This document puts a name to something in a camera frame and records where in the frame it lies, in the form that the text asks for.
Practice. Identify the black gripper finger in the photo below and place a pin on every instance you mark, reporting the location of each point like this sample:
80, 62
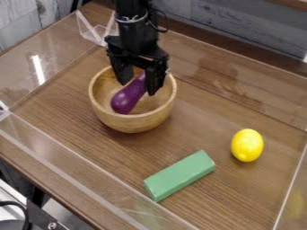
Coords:
123, 69
155, 75

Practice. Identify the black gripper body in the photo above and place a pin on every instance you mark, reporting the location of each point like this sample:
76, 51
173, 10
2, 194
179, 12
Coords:
137, 41

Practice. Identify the purple toy eggplant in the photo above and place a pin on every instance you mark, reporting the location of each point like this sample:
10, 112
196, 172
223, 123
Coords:
125, 99

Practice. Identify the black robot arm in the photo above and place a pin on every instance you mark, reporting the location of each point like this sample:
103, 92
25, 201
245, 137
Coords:
135, 8

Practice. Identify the brown wooden bowl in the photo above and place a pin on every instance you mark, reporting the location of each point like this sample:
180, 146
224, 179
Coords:
151, 110

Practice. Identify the yellow toy lemon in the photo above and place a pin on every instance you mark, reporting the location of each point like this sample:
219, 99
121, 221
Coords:
247, 145

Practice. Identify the green rectangular block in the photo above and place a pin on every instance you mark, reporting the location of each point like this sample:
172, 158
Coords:
179, 175

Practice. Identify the clear acrylic corner bracket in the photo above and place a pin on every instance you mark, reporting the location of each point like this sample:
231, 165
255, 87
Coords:
97, 32

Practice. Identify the clear acrylic tray wall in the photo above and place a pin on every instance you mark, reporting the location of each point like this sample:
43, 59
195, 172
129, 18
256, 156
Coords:
89, 191

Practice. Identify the black device with cable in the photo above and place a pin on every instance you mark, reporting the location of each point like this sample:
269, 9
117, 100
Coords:
35, 218

